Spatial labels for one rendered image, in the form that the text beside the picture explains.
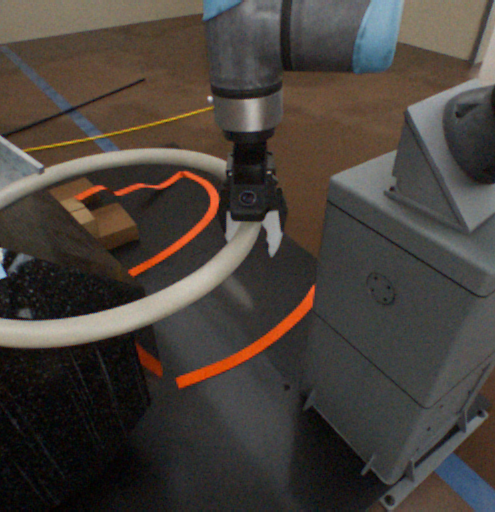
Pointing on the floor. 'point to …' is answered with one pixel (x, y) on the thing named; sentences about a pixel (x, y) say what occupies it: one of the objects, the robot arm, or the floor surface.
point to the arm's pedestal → (400, 326)
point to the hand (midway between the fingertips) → (254, 252)
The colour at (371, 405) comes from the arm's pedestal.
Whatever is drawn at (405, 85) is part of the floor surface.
